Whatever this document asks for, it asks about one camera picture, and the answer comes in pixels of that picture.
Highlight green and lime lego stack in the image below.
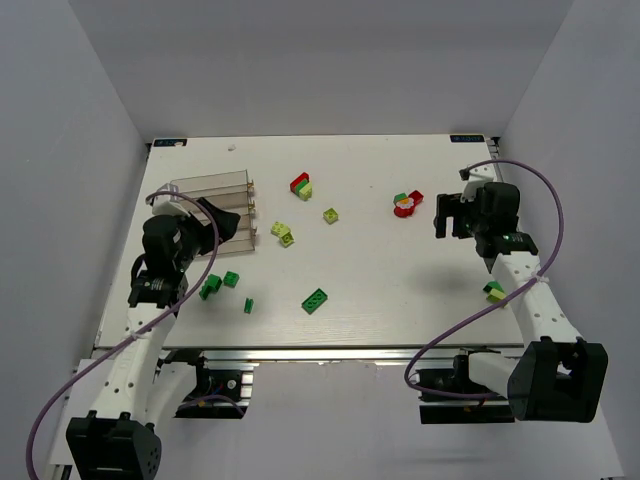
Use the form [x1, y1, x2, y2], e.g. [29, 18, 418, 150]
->
[483, 281, 507, 304]

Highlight aluminium table frame rail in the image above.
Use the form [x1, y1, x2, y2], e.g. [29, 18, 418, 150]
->
[186, 344, 524, 369]

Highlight lime lego brick upper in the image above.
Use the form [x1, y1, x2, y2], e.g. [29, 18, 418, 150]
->
[271, 222, 290, 237]

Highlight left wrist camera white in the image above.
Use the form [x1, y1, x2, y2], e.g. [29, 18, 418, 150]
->
[147, 183, 189, 217]

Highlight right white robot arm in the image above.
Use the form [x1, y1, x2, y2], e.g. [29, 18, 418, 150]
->
[434, 182, 608, 423]

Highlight clear three-slot container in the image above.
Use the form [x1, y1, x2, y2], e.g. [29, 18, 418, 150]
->
[146, 168, 261, 259]

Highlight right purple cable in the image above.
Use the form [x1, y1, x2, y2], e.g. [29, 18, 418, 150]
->
[403, 158, 565, 401]

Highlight red flower lego piece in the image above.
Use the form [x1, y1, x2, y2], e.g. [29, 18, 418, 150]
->
[393, 190, 424, 218]

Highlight red green yellow lego stack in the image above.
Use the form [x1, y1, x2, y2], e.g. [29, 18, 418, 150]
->
[290, 172, 313, 201]

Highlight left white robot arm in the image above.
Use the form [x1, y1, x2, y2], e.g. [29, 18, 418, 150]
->
[65, 191, 241, 479]

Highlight lime lego brick lower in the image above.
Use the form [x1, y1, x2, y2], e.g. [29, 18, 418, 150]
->
[279, 232, 294, 247]

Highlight purple cable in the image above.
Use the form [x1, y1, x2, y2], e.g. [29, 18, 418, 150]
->
[403, 158, 565, 401]
[25, 191, 220, 480]

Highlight green lego on flower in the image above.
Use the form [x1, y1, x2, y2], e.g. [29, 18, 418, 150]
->
[393, 193, 407, 204]

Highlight green square lego brick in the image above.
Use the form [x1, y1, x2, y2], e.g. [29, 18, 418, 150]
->
[223, 271, 240, 288]

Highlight lime square lego brick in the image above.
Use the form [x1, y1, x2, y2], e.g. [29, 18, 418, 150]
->
[323, 208, 339, 224]

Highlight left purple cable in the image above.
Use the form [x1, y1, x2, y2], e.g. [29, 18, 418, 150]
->
[25, 191, 220, 480]

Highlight right blue corner label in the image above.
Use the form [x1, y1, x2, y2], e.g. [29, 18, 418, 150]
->
[449, 134, 485, 143]

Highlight small green lego plate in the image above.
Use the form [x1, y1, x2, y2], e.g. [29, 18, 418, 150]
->
[244, 298, 254, 314]

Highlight blue corner label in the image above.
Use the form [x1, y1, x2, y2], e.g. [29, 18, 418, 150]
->
[449, 134, 485, 143]
[152, 138, 187, 148]

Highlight green L-shaped lego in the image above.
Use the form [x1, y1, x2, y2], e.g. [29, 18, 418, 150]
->
[199, 274, 223, 301]

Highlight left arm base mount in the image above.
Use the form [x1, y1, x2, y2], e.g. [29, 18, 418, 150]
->
[157, 349, 249, 420]

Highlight left blue corner label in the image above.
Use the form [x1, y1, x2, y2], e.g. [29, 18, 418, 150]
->
[152, 138, 187, 148]

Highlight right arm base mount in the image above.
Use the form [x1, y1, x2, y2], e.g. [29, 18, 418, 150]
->
[412, 354, 515, 425]

